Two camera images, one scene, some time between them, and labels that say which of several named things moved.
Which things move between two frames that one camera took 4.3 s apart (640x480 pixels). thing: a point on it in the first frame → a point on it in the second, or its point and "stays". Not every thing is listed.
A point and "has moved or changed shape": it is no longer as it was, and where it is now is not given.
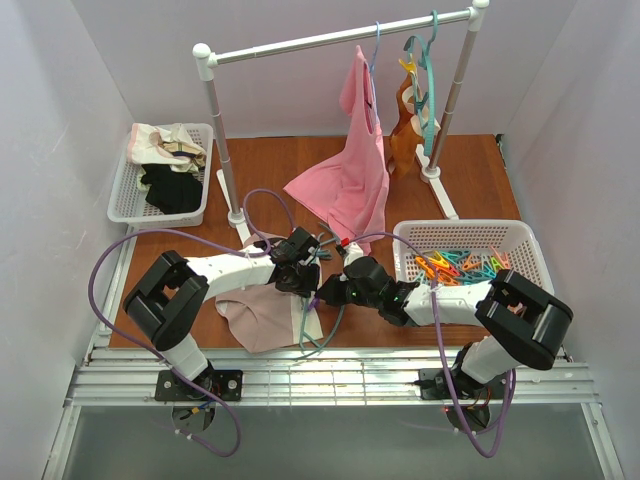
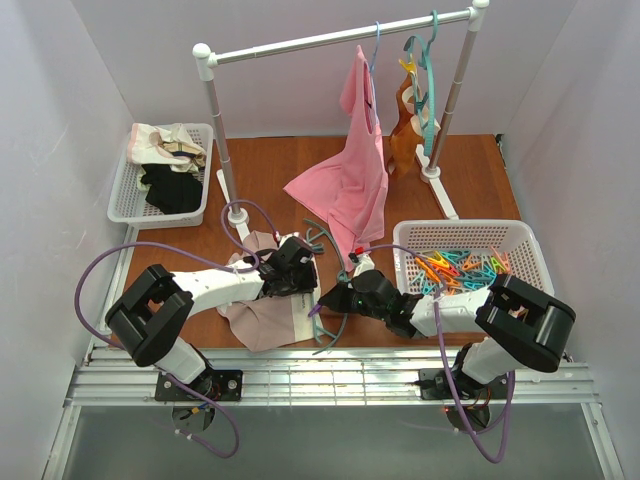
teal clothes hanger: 322,254 → 319,335
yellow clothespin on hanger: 407,66 stays
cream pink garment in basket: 169,145 stays
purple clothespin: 314,302 has moved or changed shape
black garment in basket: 172,192 stays
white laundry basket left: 128,204 stays
